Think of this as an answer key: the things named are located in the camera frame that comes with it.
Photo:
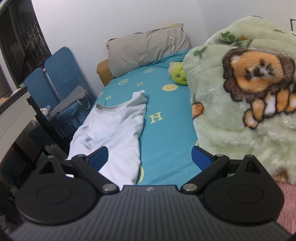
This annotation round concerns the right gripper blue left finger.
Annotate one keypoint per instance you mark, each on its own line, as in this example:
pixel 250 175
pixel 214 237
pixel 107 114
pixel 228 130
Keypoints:
pixel 98 158

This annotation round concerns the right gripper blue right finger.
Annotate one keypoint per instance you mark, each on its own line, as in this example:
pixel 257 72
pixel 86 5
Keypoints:
pixel 202 158

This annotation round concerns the white t-shirt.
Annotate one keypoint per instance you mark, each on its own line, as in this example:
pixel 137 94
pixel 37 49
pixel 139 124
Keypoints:
pixel 118 128

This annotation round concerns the teal patterned bed sheet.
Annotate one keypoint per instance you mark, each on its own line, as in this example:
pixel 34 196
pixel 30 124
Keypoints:
pixel 168 135

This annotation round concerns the grey folded cloth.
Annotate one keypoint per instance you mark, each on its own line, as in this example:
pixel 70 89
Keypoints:
pixel 77 94

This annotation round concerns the small blue plush toy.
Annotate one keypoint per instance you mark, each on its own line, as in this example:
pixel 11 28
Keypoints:
pixel 46 110

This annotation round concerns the green lion fleece blanket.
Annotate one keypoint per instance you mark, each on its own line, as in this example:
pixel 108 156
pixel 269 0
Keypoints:
pixel 242 90

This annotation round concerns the mustard yellow headboard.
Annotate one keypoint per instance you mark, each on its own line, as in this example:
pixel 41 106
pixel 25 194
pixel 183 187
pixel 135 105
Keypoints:
pixel 104 72

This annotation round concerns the green plush toy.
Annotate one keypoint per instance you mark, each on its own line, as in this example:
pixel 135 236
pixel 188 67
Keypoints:
pixel 176 72

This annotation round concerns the white dining table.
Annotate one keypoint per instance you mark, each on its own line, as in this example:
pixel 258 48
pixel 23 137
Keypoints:
pixel 16 113

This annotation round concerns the near blue covered chair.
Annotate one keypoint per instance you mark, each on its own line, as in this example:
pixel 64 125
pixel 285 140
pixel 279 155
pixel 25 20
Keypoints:
pixel 65 75

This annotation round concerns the pink fluffy blanket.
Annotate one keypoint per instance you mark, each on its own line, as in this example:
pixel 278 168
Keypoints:
pixel 287 216

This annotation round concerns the grey pillow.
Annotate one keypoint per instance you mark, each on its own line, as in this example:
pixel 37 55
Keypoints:
pixel 134 51

